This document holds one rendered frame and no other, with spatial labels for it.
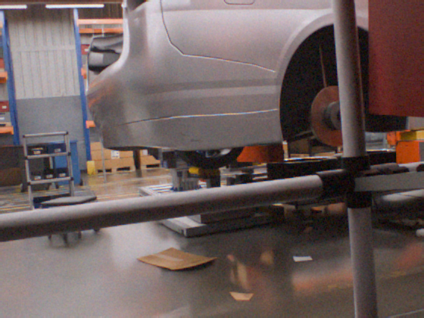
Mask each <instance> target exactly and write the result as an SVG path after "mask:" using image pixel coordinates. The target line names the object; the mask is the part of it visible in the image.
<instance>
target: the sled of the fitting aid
mask: <svg viewBox="0 0 424 318"><path fill-rule="evenodd" d="M250 215H255V210H254V207H247V208H242V209H237V210H228V211H224V212H213V213H208V214H199V215H194V216H190V217H187V218H190V219H192V220H194V221H197V222H199V223H211V222H212V221H217V220H224V219H233V218H237V217H249V216H250Z"/></svg>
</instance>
